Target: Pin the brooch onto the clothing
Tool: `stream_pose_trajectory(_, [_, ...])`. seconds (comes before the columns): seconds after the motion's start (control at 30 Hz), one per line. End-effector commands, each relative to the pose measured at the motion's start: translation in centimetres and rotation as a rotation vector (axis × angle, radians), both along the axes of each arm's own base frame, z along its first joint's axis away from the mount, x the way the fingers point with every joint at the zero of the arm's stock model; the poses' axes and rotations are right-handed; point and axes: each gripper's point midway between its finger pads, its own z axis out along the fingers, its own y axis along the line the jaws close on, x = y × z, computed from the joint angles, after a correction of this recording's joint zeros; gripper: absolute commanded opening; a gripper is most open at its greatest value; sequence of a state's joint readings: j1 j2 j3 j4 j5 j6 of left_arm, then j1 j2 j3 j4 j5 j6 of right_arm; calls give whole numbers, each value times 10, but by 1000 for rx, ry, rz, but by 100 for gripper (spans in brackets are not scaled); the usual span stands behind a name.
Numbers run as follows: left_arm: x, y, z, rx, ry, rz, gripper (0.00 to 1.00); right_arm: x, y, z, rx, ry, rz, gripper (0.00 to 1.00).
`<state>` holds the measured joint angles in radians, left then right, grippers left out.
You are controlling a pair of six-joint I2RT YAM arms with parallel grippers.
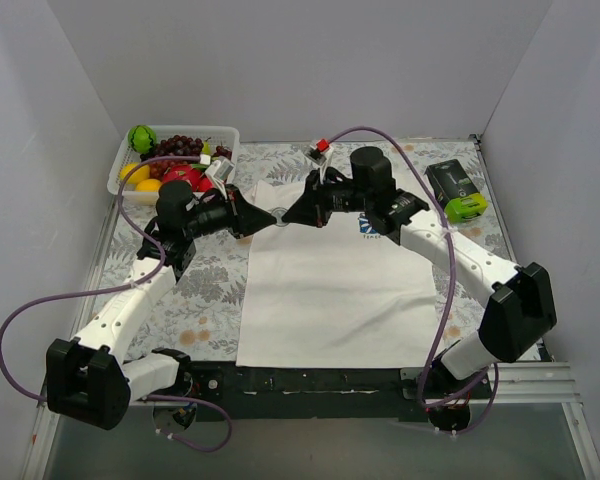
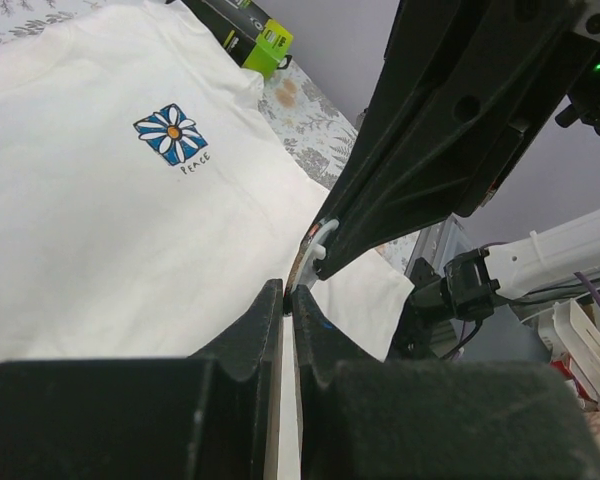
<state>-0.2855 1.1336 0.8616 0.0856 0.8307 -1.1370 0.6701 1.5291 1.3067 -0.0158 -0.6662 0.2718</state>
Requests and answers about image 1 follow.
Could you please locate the white t-shirt with flower print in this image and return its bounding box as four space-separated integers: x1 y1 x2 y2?
234 171 449 370

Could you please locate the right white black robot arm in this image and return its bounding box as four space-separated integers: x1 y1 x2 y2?
282 141 557 398

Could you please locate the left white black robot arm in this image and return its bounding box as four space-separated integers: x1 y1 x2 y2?
46 181 276 430

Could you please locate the red grape bunch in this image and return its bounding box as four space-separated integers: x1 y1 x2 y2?
149 156 181 180

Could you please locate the yellow toy lemon front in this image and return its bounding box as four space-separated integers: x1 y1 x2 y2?
134 178 162 193

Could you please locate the yellow toy lemon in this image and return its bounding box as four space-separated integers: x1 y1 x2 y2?
134 178 162 193
119 163 150 185

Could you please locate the dark purple grape bunch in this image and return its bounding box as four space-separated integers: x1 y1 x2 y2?
151 135 205 157

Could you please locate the yellow toy lemon left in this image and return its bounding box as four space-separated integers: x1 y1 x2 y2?
119 163 150 185

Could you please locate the white plastic fruit basket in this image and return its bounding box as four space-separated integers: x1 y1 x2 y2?
106 124 241 208

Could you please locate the toy watermelon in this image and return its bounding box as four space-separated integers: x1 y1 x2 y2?
127 125 157 154

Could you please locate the floral table mat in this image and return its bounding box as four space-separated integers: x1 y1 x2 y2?
78 140 542 362

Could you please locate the black green product box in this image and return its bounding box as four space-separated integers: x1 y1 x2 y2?
425 159 488 224

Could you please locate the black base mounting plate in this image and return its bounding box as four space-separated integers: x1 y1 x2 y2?
163 361 428 422

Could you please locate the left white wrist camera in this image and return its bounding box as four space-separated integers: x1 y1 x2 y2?
204 157 236 195

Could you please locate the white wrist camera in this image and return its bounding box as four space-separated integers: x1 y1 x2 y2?
204 157 236 195
304 139 334 182

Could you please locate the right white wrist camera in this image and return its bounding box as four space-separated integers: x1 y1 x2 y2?
304 139 334 182

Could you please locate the aluminium frame rail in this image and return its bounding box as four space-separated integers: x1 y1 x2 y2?
19 133 600 480

